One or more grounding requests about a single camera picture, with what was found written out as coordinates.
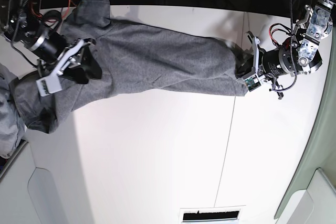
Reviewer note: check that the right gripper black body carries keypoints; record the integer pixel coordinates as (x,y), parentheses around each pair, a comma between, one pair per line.
(50,48)

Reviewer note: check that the wrist white camera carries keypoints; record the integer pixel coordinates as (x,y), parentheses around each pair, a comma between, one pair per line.
(252,82)
(48,85)

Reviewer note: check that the grey t-shirt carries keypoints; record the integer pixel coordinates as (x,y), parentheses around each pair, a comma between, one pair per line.
(134,58)

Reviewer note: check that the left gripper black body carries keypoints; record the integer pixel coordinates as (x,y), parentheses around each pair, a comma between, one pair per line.
(270,65)

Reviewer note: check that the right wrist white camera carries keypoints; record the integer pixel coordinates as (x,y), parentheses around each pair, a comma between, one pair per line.
(48,85)

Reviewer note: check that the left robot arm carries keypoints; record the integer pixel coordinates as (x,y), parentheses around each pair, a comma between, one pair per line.
(298,54)

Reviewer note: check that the grey clothes pile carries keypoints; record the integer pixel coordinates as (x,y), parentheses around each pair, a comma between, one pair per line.
(12,125)

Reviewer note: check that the white bin left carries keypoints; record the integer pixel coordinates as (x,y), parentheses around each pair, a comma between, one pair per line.
(29,193)

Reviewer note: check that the white bin right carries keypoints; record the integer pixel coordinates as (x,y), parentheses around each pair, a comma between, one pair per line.
(316,204)

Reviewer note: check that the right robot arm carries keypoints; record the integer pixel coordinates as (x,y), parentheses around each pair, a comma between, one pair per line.
(21,21)

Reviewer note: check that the white bin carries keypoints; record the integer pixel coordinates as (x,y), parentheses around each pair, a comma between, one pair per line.
(316,204)
(29,193)

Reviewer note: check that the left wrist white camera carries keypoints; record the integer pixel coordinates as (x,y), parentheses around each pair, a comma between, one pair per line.
(252,82)

